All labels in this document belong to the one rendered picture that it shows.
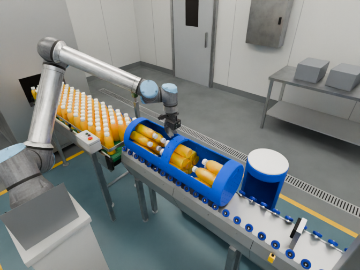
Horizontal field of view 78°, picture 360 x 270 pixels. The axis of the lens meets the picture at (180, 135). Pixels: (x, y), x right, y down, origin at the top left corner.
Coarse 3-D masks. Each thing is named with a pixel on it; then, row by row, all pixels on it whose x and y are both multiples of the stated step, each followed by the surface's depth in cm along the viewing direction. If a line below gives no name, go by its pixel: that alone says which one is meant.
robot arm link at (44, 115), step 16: (48, 64) 121; (64, 64) 126; (48, 80) 121; (48, 96) 122; (48, 112) 122; (32, 128) 120; (48, 128) 123; (32, 144) 118; (48, 144) 124; (48, 160) 124
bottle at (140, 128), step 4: (140, 124) 174; (136, 128) 174; (140, 128) 171; (144, 128) 170; (148, 128) 170; (140, 132) 172; (144, 132) 169; (148, 132) 167; (152, 132) 167; (148, 136) 167; (152, 136) 166
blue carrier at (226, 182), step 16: (128, 128) 169; (160, 128) 179; (128, 144) 169; (176, 144) 146; (192, 144) 162; (160, 160) 149; (224, 160) 147; (176, 176) 145; (192, 176) 160; (224, 176) 124; (240, 176) 139; (208, 192) 129; (224, 192) 127
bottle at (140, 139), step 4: (132, 132) 173; (136, 132) 173; (132, 136) 172; (136, 136) 170; (140, 136) 169; (144, 136) 169; (136, 140) 170; (140, 140) 167; (144, 140) 165; (148, 140) 166; (144, 144) 166
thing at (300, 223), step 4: (300, 220) 116; (304, 220) 115; (296, 224) 114; (300, 224) 113; (304, 224) 113; (296, 228) 112; (300, 228) 112; (292, 232) 113; (296, 232) 111; (300, 232) 110; (292, 236) 114; (296, 236) 112; (292, 240) 115; (296, 240) 113; (292, 244) 116; (292, 248) 117
